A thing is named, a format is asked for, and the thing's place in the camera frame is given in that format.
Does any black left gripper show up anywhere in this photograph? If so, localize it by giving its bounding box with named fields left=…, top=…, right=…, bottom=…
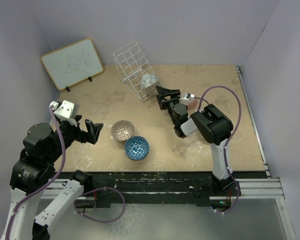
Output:
left=46, top=113, right=103, bottom=162

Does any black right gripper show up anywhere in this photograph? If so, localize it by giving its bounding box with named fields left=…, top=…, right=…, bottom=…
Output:
left=156, top=86, right=181, bottom=126

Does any black floral pattern bowl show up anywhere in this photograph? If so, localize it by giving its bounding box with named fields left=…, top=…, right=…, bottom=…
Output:
left=140, top=73, right=158, bottom=90

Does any brown lattice pattern bowl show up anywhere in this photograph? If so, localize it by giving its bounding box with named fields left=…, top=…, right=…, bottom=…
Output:
left=111, top=120, right=135, bottom=141

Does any white wire dish rack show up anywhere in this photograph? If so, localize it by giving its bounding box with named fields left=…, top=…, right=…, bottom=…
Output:
left=113, top=40, right=160, bottom=102

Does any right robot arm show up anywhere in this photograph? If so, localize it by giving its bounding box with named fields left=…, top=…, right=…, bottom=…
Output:
left=155, top=85, right=234, bottom=196

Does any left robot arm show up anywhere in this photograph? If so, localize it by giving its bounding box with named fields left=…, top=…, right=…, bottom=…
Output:
left=1, top=123, right=93, bottom=240

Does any blue triangle pattern bowl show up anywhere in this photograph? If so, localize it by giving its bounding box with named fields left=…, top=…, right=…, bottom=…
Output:
left=124, top=136, right=150, bottom=161

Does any yellow framed whiteboard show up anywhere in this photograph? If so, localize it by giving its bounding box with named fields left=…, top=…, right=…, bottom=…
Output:
left=40, top=38, right=104, bottom=91

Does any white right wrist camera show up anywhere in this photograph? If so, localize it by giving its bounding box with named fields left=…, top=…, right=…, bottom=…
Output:
left=179, top=92, right=195, bottom=105

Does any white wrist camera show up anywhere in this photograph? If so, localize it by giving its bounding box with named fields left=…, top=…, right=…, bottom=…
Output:
left=179, top=92, right=195, bottom=105
left=49, top=100, right=80, bottom=127

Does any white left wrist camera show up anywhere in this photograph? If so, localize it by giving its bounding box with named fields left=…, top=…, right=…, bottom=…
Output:
left=49, top=100, right=80, bottom=127

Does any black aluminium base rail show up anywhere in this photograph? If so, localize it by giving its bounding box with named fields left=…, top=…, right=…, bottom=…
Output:
left=32, top=170, right=283, bottom=208

